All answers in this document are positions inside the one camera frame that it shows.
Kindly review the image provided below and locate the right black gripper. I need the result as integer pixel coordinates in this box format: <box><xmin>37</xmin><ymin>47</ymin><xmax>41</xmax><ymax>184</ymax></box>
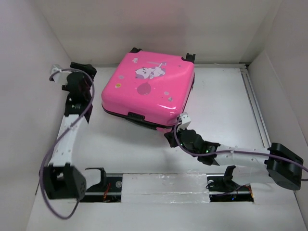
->
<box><xmin>164</xmin><ymin>124</ymin><xmax>198</xmax><ymax>158</ymax></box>

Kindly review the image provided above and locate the pink hard-shell suitcase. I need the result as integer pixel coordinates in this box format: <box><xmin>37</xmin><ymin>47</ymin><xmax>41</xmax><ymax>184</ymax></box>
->
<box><xmin>101</xmin><ymin>47</ymin><xmax>195</xmax><ymax>129</ymax></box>

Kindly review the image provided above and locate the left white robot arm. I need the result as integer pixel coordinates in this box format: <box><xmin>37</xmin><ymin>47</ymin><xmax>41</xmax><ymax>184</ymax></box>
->
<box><xmin>42</xmin><ymin>62</ymin><xmax>108</xmax><ymax>200</ymax></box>

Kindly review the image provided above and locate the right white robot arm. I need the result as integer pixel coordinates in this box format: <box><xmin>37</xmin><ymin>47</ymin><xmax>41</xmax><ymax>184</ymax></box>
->
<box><xmin>164</xmin><ymin>129</ymin><xmax>307</xmax><ymax>192</ymax></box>

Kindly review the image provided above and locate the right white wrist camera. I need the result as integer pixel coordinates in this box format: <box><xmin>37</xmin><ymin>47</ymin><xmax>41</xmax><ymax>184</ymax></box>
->
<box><xmin>177</xmin><ymin>112</ymin><xmax>191</xmax><ymax>131</ymax></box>

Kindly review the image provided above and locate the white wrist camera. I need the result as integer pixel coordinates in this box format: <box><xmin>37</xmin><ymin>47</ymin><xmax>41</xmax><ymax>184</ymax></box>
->
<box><xmin>49</xmin><ymin>64</ymin><xmax>66</xmax><ymax>85</ymax></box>
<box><xmin>177</xmin><ymin>112</ymin><xmax>191</xmax><ymax>131</ymax></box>

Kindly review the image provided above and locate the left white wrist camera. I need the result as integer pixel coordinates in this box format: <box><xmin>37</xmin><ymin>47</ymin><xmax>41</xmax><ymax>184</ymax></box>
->
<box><xmin>49</xmin><ymin>64</ymin><xmax>66</xmax><ymax>85</ymax></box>

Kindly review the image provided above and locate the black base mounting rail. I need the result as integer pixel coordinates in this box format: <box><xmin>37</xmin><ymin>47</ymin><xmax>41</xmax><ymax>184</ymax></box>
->
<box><xmin>81</xmin><ymin>173</ymin><xmax>254</xmax><ymax>204</ymax></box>

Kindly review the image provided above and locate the aluminium side rail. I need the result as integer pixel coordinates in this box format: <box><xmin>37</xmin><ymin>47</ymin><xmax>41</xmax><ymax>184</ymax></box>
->
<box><xmin>240</xmin><ymin>64</ymin><xmax>271</xmax><ymax>148</ymax></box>

